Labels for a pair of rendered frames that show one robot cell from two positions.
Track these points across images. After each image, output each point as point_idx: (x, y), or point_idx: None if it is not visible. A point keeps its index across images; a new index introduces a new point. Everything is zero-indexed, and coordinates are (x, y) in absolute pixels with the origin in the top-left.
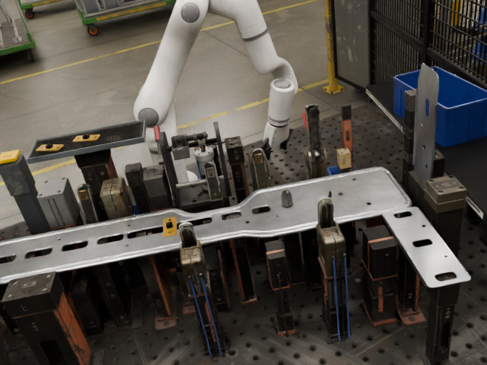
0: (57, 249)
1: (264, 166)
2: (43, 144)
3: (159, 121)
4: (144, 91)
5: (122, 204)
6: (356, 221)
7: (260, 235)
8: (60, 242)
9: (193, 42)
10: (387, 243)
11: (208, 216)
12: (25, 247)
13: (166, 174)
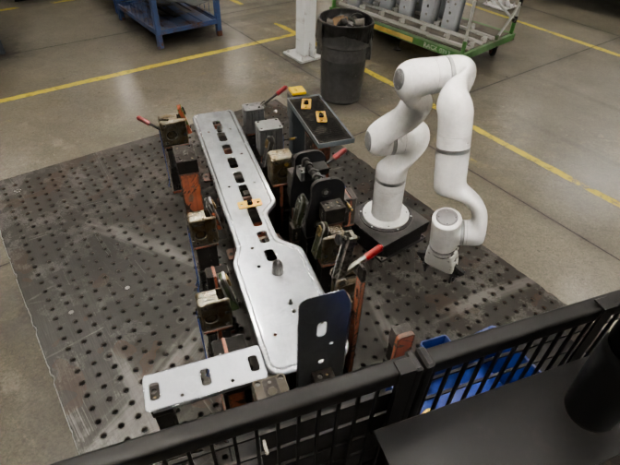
0: (229, 156)
1: (319, 240)
2: (313, 99)
3: (370, 150)
4: (377, 120)
5: (270, 170)
6: None
7: (234, 258)
8: (237, 155)
9: (415, 111)
10: (218, 352)
11: (263, 222)
12: (233, 141)
13: None
